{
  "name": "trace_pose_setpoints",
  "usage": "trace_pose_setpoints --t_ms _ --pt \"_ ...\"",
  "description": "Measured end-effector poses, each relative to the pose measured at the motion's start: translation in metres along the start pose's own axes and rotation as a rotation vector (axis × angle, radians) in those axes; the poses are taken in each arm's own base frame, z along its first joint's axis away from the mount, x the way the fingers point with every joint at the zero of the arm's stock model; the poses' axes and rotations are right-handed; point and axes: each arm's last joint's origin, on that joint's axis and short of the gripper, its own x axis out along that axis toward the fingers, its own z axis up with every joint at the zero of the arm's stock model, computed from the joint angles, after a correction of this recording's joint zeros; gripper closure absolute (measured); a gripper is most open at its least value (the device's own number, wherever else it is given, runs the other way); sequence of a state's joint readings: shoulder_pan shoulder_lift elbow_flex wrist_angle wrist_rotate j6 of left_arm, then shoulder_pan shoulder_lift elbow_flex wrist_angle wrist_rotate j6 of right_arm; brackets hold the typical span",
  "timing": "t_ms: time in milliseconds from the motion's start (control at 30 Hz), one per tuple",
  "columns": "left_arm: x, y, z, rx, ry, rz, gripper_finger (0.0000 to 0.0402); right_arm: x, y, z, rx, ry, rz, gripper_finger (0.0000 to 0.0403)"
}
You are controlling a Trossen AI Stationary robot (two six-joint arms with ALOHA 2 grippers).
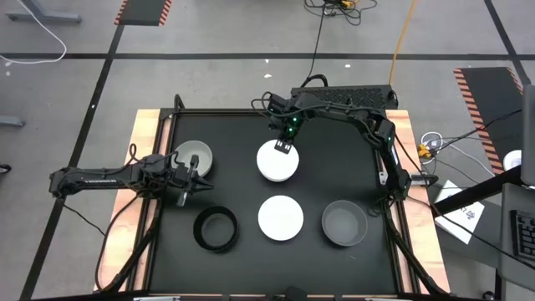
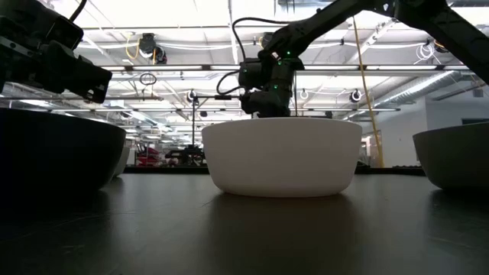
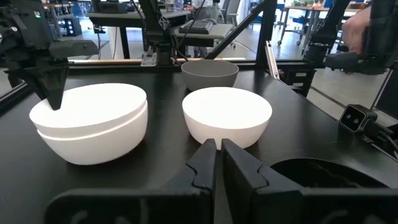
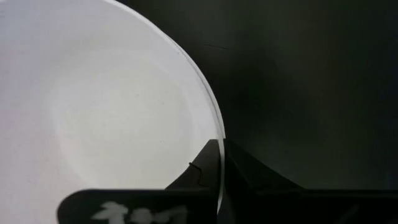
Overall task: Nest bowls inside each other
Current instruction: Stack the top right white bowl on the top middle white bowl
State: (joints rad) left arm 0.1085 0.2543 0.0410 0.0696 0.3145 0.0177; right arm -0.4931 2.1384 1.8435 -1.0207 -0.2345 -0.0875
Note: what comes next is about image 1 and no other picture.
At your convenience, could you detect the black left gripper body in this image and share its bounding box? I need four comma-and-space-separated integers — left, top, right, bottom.
169, 155, 199, 207

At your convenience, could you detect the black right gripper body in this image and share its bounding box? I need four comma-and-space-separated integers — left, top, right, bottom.
267, 94, 303, 143

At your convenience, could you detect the light grey bowl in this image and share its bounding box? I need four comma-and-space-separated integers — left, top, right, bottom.
171, 140, 213, 177

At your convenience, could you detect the black bowl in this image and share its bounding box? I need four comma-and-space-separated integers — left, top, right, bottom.
192, 205, 240, 253

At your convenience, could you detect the large white bowl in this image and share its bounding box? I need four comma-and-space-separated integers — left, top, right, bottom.
257, 195, 305, 242

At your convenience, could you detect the dark grey bowl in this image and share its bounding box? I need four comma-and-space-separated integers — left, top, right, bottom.
321, 199, 369, 247

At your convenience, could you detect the black computer case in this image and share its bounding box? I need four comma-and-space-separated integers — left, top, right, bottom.
290, 84, 399, 111

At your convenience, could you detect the wooden table side board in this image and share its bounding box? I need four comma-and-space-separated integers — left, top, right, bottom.
383, 109, 451, 293
96, 109, 163, 293

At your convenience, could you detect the black hazard-striped floor mat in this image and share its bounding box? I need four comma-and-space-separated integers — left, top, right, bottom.
114, 0, 173, 28
453, 66, 524, 176

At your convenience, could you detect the grey metal foot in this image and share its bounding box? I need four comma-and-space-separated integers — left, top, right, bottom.
0, 115, 26, 129

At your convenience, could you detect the white paper sheet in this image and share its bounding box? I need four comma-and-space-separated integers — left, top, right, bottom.
433, 179, 486, 245

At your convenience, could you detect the black diagonal bar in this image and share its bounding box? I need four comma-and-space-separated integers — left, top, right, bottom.
430, 166, 523, 215

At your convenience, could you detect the grey metal desk leg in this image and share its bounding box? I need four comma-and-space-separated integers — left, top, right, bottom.
6, 0, 83, 25

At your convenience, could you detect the white cup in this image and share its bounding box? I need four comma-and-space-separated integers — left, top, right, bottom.
502, 149, 523, 171

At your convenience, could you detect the grey monitor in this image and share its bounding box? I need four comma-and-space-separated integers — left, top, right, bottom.
521, 83, 535, 187

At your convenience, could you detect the black keyboard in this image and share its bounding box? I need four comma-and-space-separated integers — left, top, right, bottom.
509, 208, 535, 261

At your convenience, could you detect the grey desk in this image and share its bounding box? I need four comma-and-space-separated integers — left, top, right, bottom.
495, 181, 535, 301

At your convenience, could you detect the long black cable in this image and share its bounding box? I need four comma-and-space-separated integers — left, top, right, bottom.
299, 8, 329, 89

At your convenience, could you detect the black cable loom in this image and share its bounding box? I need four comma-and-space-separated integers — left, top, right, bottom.
99, 190, 165, 293
378, 196, 451, 296

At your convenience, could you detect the thin black cable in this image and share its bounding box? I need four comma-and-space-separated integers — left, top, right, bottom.
417, 183, 535, 271
61, 203, 106, 237
434, 109, 523, 151

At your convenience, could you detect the brown cable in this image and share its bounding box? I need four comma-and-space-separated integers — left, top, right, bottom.
94, 143, 145, 292

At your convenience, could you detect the tangled black cable bundle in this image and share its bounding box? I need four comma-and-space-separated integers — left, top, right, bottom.
303, 0, 379, 27

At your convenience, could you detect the white coiled cable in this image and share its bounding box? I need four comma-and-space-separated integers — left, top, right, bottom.
420, 130, 497, 176

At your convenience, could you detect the yellow cable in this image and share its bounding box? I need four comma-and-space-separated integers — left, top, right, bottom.
387, 0, 418, 86

